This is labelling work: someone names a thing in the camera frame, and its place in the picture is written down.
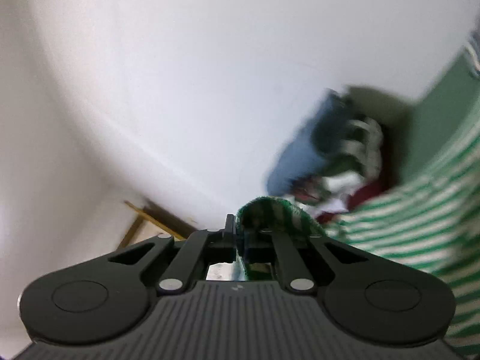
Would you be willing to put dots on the green white folded cardigan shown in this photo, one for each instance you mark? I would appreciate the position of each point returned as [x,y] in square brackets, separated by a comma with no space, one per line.
[360,146]

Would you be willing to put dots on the blue folded sweater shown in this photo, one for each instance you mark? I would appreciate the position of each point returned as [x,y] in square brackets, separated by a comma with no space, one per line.
[300,153]

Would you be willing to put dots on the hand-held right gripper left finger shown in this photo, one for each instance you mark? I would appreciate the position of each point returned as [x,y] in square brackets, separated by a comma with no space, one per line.
[229,232]

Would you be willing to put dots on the green white striped shirt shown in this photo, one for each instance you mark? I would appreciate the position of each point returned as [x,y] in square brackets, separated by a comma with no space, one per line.
[412,225]

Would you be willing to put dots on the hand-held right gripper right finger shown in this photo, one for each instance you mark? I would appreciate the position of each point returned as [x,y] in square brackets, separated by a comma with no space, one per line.
[255,243]

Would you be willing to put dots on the maroon folded garment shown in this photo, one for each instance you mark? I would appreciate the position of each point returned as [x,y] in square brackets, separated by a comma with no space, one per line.
[369,195]

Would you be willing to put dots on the white folded garment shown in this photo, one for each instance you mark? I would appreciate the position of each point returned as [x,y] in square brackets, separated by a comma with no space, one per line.
[339,191]

